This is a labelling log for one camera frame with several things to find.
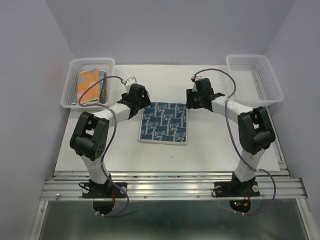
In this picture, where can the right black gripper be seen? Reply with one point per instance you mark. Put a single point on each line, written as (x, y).
(189, 93)

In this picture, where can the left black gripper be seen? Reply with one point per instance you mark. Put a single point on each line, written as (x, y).
(145, 101)

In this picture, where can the white blue patterned towel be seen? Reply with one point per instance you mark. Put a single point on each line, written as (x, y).
(164, 123)

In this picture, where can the brown orange towel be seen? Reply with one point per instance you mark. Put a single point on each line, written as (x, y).
(106, 86)

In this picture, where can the light blue spotted towel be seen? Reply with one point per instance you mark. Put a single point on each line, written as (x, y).
(102, 74)

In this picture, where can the orange pink patterned towel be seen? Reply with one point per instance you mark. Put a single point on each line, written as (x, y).
(85, 80)

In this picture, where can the blue yellow tiger towel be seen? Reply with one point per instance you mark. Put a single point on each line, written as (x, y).
(103, 95)

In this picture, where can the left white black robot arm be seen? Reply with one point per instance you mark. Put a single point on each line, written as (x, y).
(89, 138)

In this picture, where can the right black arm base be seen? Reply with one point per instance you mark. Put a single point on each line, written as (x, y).
(236, 188)

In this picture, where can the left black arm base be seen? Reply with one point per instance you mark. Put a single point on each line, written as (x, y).
(92, 190)

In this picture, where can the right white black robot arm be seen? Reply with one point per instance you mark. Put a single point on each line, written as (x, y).
(255, 131)

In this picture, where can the left white plastic basket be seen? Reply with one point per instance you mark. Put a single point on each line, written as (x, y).
(82, 64)

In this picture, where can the white plastic basket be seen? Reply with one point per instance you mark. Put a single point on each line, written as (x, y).
(256, 82)
(82, 64)

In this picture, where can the right white plastic basket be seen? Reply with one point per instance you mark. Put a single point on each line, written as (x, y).
(256, 82)

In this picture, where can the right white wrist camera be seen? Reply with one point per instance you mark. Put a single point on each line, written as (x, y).
(194, 78)

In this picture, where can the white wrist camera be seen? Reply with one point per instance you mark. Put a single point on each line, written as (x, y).
(194, 78)
(129, 82)

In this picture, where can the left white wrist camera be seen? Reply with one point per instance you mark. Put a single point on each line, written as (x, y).
(129, 82)

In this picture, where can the aluminium mounting rail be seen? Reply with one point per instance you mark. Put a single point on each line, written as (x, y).
(162, 186)

